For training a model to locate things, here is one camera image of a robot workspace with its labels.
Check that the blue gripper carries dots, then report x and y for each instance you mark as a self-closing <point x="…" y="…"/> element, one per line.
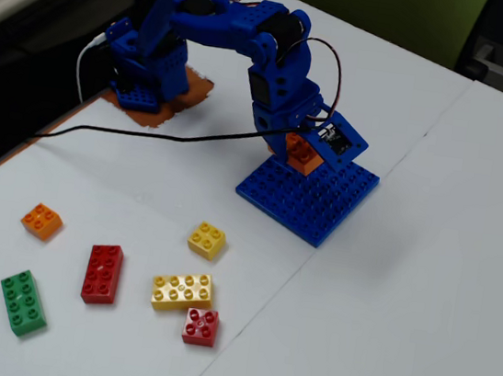
<point x="273" y="123"/>

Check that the orange 2x4 block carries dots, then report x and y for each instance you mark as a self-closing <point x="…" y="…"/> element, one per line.
<point x="304" y="155"/>

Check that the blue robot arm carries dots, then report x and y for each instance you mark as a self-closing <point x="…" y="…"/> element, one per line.
<point x="235" y="33"/>

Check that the yellow 2x2 block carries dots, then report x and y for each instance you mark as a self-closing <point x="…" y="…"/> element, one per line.
<point x="205" y="240"/>

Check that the yellow 2x4 block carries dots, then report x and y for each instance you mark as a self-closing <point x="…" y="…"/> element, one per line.
<point x="182" y="290"/>

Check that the red 2x2 block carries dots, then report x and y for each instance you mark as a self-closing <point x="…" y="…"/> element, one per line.
<point x="200" y="327"/>

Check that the red 2x4 block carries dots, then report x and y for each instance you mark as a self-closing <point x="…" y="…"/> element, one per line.
<point x="102" y="272"/>

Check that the orange 2x2 block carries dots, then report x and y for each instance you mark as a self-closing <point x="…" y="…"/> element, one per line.
<point x="43" y="221"/>

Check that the green 2x4 block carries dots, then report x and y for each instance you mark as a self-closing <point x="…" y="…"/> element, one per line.
<point x="23" y="301"/>

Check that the blue 8x8 stud baseplate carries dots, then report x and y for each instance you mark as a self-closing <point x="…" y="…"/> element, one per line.
<point x="305" y="204"/>

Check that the blue mounted wrist camera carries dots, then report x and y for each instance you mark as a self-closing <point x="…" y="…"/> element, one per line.
<point x="354" y="143"/>

